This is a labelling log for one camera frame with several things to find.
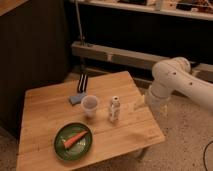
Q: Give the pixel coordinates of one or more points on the green round plate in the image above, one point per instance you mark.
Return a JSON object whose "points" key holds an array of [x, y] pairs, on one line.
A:
{"points": [[79, 148]]}

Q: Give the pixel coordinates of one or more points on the blue sponge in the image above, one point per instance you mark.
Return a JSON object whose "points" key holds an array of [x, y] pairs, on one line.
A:
{"points": [[77, 98]]}

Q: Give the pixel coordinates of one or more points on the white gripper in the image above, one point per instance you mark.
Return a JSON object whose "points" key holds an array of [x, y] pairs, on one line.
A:
{"points": [[156, 100]]}

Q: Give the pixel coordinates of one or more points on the black white striped object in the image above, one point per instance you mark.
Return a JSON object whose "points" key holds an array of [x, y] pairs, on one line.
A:
{"points": [[82, 84]]}

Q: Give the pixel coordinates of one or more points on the black handle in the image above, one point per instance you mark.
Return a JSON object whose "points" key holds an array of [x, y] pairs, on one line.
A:
{"points": [[195, 64]]}

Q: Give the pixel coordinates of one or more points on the clear plastic cup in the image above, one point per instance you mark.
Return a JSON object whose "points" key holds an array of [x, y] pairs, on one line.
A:
{"points": [[89, 105]]}

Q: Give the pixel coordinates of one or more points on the small white bottle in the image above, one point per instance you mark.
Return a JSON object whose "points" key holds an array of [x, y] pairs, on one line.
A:
{"points": [[114, 109]]}

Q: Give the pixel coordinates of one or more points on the long grey wooden beam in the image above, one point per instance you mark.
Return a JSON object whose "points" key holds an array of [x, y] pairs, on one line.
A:
{"points": [[131, 58]]}

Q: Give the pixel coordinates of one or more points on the cluttered shelf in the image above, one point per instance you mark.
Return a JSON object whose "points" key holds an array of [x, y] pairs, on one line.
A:
{"points": [[195, 9]]}

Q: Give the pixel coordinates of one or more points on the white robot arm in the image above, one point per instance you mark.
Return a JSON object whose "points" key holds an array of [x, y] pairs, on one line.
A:
{"points": [[174, 75]]}

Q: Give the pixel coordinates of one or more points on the metal pole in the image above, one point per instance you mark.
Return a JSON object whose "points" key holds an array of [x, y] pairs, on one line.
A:
{"points": [[82, 39]]}

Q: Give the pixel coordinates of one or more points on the orange carrot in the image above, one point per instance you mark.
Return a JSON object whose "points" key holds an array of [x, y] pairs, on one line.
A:
{"points": [[68, 143]]}

